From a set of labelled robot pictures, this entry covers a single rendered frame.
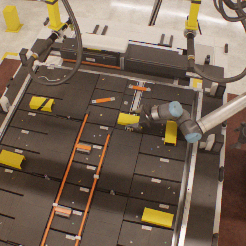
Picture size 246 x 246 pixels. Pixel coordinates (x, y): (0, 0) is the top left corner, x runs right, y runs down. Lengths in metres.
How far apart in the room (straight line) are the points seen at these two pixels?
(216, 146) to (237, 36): 2.64
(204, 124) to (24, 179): 1.10
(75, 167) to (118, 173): 0.25
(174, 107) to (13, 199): 1.06
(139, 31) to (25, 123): 1.38
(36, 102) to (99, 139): 0.50
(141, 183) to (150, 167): 0.12
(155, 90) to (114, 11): 2.59
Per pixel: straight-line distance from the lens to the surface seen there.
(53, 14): 2.06
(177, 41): 2.89
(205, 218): 1.96
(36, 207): 1.84
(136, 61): 2.29
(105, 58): 2.33
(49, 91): 2.28
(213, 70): 2.64
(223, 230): 2.91
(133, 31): 2.96
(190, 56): 1.95
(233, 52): 4.26
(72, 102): 2.17
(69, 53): 2.41
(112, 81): 2.28
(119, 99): 2.17
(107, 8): 4.71
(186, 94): 2.24
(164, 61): 2.29
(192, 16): 2.04
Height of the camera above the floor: 2.69
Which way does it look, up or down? 54 degrees down
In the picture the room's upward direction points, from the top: 1 degrees clockwise
